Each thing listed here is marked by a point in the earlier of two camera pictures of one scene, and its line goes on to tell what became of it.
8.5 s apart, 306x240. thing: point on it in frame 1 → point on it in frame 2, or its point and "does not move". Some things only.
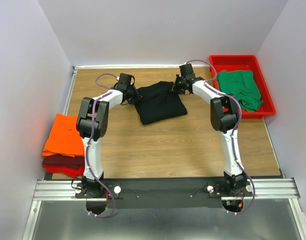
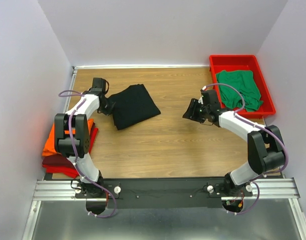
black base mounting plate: x=165 y=193 does not move
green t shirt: x=242 y=84 does not move
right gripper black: x=173 y=88 → x=194 y=104
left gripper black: x=137 y=97 → x=109 y=109
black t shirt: x=159 y=103 → x=133 y=106
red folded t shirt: x=65 y=170 does not move
